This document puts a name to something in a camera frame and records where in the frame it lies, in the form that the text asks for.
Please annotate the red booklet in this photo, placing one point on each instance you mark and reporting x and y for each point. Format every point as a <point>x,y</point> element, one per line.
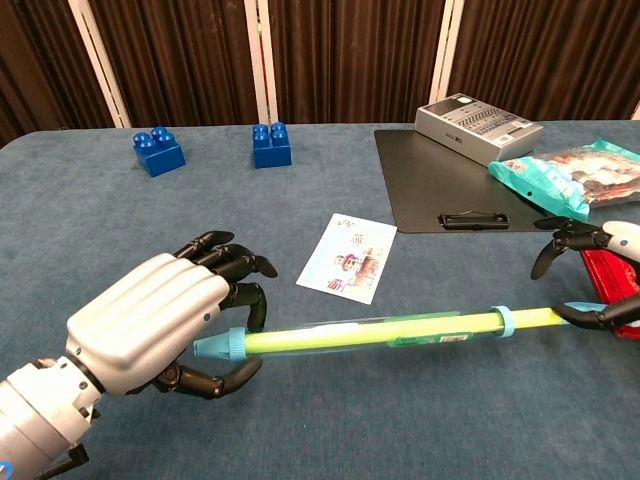
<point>615,280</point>

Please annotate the large yellow blue syringe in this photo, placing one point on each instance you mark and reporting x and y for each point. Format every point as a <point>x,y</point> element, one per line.
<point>350,335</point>

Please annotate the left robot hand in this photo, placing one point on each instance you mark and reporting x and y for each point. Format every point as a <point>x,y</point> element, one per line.
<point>145,320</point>

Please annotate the white picture card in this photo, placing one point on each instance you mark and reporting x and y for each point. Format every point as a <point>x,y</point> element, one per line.
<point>345,260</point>

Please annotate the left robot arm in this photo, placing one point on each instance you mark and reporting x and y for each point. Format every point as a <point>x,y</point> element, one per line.
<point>35,415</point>

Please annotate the blue felt table cover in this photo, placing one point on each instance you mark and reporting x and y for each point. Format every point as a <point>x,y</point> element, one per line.
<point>125,215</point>

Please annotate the dark brown curtain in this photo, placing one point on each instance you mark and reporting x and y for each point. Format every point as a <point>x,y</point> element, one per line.
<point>355,60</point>
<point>35,65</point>
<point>185,60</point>
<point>550,55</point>

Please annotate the grey printed cardboard box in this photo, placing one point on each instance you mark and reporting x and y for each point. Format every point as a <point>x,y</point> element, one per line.
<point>475,127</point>

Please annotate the black clipboard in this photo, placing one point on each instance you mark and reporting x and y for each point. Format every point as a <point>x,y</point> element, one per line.
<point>430,185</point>

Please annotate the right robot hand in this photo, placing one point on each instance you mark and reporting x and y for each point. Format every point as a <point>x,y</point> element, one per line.
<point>590,235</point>

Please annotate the teal snack packet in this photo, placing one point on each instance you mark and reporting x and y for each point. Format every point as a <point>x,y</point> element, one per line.
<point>565,175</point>

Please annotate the white partition post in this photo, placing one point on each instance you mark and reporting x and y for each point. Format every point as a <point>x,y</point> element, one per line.
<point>100,65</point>
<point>262,60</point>
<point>447,50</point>

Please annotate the blue toy building brick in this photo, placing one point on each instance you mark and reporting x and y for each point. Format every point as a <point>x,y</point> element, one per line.
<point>160,155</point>
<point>272,147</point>

